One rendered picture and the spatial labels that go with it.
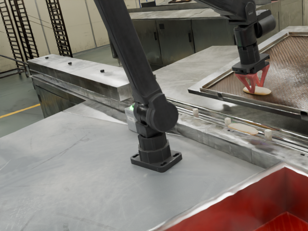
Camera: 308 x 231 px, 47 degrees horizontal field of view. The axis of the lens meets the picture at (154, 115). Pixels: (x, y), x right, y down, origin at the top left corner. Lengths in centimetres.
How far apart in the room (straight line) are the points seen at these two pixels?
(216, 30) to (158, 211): 334
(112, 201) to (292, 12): 401
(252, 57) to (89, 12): 751
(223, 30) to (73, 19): 495
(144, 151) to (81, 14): 755
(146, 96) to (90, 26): 763
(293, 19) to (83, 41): 509
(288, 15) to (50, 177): 388
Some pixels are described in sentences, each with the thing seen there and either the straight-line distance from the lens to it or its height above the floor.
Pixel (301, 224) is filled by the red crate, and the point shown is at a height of 82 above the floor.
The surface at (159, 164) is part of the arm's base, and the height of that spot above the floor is 84.
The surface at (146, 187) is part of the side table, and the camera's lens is 85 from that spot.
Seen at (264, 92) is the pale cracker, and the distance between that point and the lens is 110.
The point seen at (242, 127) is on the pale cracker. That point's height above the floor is 86.
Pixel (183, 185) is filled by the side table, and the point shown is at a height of 82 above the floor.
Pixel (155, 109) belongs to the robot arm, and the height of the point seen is 98.
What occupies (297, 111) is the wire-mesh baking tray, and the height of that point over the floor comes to 89.
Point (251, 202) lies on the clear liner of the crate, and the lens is 64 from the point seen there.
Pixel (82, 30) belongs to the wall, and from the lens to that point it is 837.
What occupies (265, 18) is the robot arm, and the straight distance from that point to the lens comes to 109.
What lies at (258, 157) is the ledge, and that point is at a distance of 86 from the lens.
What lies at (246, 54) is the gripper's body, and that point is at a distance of 106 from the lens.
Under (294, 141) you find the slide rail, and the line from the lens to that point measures 92.
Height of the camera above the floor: 126
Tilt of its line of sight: 21 degrees down
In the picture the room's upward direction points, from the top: 10 degrees counter-clockwise
